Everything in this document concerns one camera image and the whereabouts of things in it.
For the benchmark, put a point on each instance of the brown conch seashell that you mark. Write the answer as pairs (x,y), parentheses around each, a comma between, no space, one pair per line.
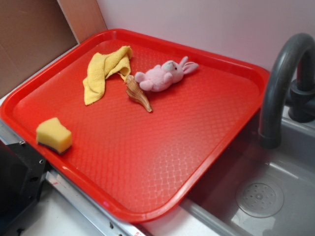
(136,93)

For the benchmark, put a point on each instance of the sink drain strainer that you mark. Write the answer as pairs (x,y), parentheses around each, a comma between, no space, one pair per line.
(259,197)

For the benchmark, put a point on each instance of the pink plush bunny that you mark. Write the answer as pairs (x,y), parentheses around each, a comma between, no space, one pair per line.
(161,77)

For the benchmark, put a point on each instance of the red plastic tray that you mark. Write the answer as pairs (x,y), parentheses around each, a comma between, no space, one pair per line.
(135,164)

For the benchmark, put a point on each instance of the grey curved faucet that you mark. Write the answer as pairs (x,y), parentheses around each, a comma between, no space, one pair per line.
(291,83)

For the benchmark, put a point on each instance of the brown cardboard panel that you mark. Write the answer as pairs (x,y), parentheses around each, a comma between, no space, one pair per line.
(33,33)

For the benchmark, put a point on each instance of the yellow cloth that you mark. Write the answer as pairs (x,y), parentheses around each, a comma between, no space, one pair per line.
(101,67)

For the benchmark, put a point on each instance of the grey sink basin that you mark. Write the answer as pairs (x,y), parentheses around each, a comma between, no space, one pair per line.
(291,166)

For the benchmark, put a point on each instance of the yellow sponge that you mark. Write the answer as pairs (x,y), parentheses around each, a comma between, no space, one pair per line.
(52,134)

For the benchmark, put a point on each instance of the black metal bracket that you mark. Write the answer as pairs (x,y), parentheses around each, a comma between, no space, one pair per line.
(22,172)

